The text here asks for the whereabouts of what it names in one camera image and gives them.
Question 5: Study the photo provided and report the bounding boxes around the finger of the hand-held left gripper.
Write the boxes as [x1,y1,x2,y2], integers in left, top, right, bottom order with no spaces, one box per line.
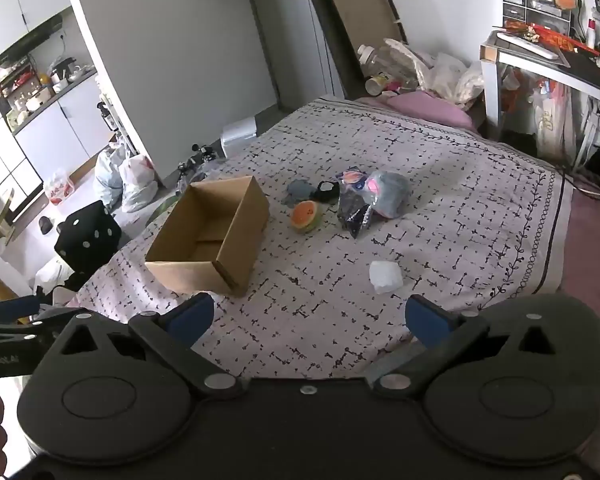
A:
[0,295,43,325]
[0,321,61,350]

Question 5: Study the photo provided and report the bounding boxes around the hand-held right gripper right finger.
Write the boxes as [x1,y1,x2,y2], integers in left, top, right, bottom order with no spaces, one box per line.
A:
[365,294,563,396]

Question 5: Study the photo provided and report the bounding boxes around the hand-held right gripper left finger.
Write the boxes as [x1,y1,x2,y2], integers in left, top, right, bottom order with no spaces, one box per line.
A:
[36,292,246,402]

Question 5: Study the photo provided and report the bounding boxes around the brown cardboard box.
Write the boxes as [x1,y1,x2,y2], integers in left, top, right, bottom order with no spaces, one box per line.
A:
[144,175,272,297]

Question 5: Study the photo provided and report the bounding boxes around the blue tissue packet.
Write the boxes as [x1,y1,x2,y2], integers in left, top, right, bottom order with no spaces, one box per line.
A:
[336,167,376,240]

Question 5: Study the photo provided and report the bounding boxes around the white soft packet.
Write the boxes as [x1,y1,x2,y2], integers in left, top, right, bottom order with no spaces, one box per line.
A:
[369,260,403,294]

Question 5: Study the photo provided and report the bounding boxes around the grey soft pad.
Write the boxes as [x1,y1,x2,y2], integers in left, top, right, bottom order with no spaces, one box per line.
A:
[281,180,315,208]

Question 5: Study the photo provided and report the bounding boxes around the black soft pouch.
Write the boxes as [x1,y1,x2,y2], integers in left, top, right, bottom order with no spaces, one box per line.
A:
[314,180,341,206]

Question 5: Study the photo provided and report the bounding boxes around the white patterned bedsheet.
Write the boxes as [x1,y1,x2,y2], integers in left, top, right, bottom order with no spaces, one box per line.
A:
[65,97,576,381]

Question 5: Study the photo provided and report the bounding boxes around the black dice stool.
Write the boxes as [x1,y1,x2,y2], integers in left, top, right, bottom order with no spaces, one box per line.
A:
[54,200,123,276]

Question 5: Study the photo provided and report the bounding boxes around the red and white plastic bag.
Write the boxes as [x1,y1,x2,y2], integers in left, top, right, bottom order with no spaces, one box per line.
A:
[44,167,76,207]

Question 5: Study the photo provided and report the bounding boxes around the grey plush in plastic bag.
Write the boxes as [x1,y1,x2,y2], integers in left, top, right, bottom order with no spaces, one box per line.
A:
[364,170,411,220]

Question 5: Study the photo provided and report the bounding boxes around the white plastic bag red print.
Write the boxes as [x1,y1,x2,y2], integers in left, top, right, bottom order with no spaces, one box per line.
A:
[119,154,159,213]

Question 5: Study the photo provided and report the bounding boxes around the orange fruit slice plush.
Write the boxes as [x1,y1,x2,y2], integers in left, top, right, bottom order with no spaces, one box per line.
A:
[291,199,324,233]

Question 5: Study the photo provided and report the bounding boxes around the grey plastic bag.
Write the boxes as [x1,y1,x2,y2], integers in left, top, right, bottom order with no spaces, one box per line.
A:
[94,142,128,208]

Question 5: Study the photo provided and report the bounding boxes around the pink mattress cover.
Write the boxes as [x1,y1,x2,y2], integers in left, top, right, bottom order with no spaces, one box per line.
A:
[540,172,600,333]

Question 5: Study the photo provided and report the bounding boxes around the white box appliance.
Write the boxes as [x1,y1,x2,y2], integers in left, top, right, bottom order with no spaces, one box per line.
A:
[220,116,259,160]

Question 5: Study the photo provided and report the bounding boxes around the white kitchen counter cabinet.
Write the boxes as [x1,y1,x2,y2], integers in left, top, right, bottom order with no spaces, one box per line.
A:
[11,71,108,183]

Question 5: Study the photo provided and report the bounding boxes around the pink pillow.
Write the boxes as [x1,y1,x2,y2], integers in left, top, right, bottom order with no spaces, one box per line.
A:
[355,91,487,133]

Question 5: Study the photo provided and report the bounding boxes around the white paper bag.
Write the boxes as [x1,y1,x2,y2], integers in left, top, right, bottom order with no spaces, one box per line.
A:
[534,84,575,162]

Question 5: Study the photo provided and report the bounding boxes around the crumpled white plastic bags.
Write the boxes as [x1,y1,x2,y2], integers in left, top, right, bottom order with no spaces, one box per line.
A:
[384,37,486,107]

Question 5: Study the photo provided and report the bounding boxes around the rice cooker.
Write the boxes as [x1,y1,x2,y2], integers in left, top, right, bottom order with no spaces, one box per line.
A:
[47,57,81,87]

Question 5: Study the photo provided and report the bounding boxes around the clear plastic bottle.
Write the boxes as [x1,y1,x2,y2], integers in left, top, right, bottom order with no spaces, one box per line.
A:
[357,44,421,88]

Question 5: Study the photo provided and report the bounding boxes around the black range hood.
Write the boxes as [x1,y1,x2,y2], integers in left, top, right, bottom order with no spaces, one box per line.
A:
[0,14,64,70]

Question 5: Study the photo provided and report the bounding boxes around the white desk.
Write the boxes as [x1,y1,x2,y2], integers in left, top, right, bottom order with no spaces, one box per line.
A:
[479,29,600,173]

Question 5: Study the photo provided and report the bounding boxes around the black upright panel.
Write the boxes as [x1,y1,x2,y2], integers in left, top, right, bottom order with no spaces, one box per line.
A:
[310,0,368,101]

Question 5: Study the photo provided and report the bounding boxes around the flat brown cardboard sheet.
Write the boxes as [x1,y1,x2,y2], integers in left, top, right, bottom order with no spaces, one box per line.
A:
[314,0,410,45]

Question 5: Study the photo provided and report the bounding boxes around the grey drawer organizer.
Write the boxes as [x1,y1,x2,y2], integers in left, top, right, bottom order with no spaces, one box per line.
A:
[500,0,579,27]

